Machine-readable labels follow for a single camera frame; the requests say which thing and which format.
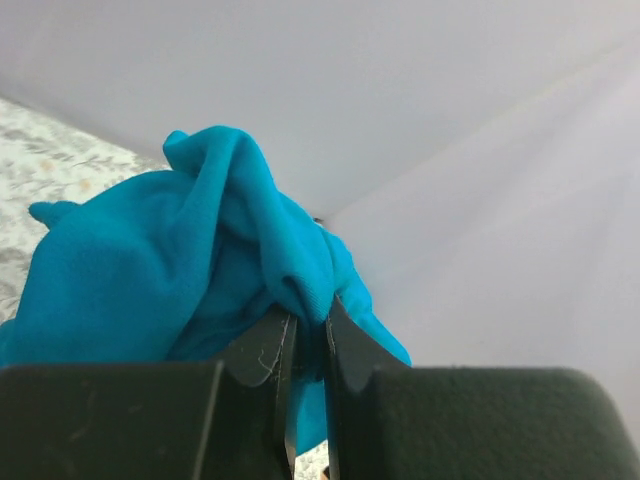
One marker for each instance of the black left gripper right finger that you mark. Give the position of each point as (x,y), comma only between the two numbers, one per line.
(387,420)

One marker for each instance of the blue t shirt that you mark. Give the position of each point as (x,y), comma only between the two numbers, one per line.
(173,265)

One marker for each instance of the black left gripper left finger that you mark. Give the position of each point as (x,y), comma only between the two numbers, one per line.
(230,417)

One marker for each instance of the floral patterned table mat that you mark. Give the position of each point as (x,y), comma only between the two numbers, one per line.
(43,159)

